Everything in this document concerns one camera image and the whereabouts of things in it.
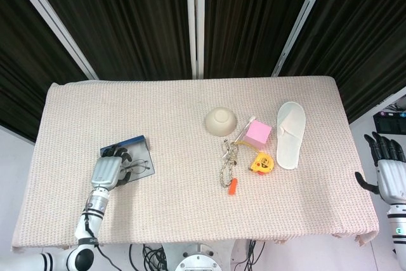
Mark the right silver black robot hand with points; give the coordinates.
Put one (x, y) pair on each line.
(393, 177)

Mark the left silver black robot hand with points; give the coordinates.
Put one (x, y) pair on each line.
(106, 172)

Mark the thin wire-frame eyeglasses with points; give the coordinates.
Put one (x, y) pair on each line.
(139, 167)

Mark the blue printed glasses box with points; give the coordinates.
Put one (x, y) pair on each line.
(139, 153)

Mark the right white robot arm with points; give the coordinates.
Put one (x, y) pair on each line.
(398, 228)

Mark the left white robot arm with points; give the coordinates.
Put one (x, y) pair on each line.
(89, 226)

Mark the grey robot base column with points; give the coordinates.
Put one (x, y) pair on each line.
(198, 256)

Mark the black electronic device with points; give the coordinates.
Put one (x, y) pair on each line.
(388, 123)

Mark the pink woven tablecloth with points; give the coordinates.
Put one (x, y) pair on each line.
(174, 204)

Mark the white disposable slipper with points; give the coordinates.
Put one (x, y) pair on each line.
(290, 144)

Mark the black pleated curtain panel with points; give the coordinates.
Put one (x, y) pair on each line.
(127, 20)
(25, 77)
(364, 36)
(253, 20)

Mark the beige upturned bowl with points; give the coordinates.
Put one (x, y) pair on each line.
(220, 122)

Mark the orange plastic whistle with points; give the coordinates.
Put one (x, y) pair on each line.
(233, 188)

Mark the yellow tape measure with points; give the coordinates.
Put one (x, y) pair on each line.
(262, 163)

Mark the pink cube block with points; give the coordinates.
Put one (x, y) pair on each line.
(257, 134)

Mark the white frame post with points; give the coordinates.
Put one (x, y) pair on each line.
(54, 20)
(301, 20)
(195, 20)

